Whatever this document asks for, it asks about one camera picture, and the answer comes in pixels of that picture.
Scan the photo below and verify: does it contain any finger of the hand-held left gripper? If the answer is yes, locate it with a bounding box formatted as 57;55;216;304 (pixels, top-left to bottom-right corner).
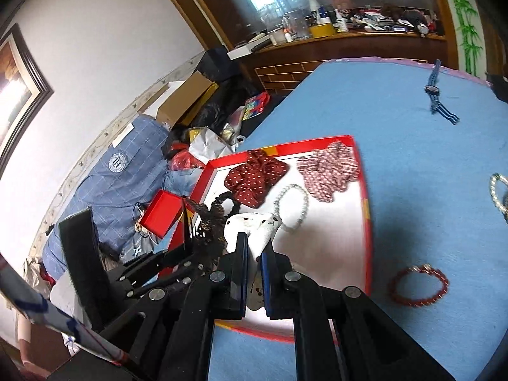
180;197;199;257
117;242;215;300

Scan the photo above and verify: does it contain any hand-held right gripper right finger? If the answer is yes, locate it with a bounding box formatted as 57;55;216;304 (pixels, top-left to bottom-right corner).
260;242;455;381

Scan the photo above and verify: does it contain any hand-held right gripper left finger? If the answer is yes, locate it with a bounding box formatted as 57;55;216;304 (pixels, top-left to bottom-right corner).
97;232;250;381

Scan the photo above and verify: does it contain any black dotted scrunchie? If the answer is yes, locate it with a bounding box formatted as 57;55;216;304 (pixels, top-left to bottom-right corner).
186;190;239;255

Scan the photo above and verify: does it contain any white dotted scrunchie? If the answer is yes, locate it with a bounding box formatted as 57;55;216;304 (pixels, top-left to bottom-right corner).
223;211;284;312

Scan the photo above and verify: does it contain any red box tray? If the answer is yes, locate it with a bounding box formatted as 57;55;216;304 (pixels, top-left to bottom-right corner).
161;135;374;344

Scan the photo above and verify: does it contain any red dotted scrunchie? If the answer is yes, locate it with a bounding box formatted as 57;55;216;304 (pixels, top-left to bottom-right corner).
223;149;290;209

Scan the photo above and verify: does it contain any white pearl bracelet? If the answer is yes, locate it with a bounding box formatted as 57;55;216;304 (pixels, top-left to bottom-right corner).
274;184;310;234

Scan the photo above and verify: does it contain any red plaid scrunchie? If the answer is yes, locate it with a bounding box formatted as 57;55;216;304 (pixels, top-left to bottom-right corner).
296;141;360;203

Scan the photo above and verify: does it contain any red bead bracelet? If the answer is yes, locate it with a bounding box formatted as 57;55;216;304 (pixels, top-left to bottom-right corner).
388;264;450;307

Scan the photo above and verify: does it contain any person's left forearm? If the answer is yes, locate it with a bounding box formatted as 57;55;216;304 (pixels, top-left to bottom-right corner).
16;311;34;366

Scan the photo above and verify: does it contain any small red box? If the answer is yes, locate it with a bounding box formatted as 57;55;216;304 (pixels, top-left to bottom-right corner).
139;189;185;239

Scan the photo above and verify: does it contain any white rod with blue tape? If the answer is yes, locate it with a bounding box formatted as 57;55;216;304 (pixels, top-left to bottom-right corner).
0;252;130;368

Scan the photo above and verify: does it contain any red plastic bag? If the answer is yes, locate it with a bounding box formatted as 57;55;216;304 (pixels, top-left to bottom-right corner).
170;149;207;171

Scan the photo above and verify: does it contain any silver foil bag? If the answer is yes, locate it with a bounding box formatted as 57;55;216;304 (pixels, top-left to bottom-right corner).
188;127;239;163

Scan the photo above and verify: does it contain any brown cardboard box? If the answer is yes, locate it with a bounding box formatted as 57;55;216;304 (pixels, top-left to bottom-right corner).
156;70;219;128

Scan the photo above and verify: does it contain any colourful toy box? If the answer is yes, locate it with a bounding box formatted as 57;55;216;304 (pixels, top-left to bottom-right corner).
242;91;271;122

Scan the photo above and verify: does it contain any flat white box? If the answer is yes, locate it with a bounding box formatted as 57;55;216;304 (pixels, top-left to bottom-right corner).
227;42;271;61

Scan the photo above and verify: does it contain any clear glass jar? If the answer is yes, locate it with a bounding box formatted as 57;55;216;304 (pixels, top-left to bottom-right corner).
284;10;310;40

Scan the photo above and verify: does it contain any yellow box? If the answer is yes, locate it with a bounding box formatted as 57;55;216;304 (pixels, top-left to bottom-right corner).
309;23;336;38

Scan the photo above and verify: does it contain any wooden cabinet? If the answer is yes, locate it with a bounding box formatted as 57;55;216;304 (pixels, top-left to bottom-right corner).
228;30;457;98

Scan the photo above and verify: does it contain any blue striped wristwatch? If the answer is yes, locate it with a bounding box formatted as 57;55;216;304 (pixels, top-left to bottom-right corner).
423;59;461;125

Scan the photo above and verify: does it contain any framed wall picture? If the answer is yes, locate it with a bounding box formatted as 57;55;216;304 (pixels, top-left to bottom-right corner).
0;23;54;167

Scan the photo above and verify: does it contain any green and pearl bead bracelet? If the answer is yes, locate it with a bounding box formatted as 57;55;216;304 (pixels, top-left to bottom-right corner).
489;172;508;221

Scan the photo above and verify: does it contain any green bamboo wall painting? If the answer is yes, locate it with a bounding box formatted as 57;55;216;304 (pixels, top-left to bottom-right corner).
438;0;491;76

